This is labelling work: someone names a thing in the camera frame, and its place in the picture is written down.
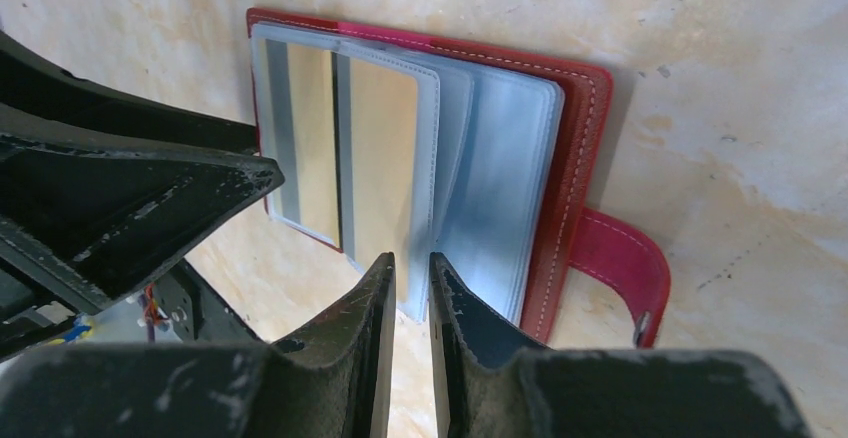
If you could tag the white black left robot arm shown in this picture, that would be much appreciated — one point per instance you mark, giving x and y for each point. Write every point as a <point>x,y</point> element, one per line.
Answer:
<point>180,298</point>

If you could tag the red leather card holder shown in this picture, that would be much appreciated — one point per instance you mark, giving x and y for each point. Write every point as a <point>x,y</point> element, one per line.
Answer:
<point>505,149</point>

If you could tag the gold credit card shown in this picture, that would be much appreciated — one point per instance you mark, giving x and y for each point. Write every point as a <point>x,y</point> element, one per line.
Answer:
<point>380,131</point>
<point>295,101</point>

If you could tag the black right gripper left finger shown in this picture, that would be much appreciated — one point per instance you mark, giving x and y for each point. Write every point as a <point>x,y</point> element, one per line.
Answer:
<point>329,378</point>

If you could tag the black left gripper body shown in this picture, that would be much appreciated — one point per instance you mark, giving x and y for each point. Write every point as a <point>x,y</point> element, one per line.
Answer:
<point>41,301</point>

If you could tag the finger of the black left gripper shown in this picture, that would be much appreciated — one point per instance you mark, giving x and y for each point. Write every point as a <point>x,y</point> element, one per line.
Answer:
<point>41,88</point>
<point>93,220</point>

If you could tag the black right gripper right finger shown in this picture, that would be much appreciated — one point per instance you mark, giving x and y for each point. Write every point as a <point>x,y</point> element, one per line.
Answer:
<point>493,380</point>

